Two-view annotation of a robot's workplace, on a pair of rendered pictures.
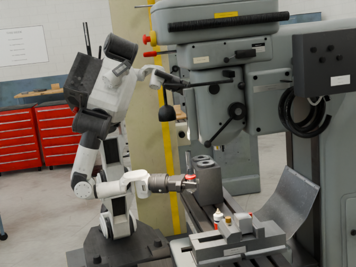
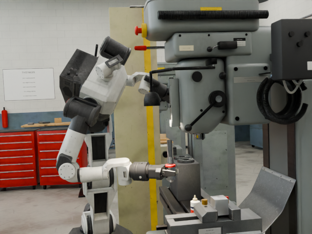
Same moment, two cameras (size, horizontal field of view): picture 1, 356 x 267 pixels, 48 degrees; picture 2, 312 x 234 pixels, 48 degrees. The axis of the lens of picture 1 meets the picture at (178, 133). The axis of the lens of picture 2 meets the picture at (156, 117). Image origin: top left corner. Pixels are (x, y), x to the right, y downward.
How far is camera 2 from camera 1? 0.28 m
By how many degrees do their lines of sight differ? 10
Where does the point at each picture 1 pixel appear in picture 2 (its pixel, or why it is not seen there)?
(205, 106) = (187, 93)
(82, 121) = (73, 105)
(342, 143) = not seen: outside the picture
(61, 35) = not seen: hidden behind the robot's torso
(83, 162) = (70, 144)
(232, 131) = (212, 119)
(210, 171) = (190, 167)
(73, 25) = not seen: hidden behind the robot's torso
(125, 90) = (116, 84)
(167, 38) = (156, 25)
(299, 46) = (277, 32)
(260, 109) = (240, 100)
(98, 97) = (90, 87)
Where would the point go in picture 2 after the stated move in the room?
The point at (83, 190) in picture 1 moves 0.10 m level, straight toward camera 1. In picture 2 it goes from (67, 171) to (67, 175)
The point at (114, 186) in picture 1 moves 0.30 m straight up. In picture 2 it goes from (97, 171) to (94, 107)
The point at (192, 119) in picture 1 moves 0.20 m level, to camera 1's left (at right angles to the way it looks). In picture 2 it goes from (175, 107) to (129, 108)
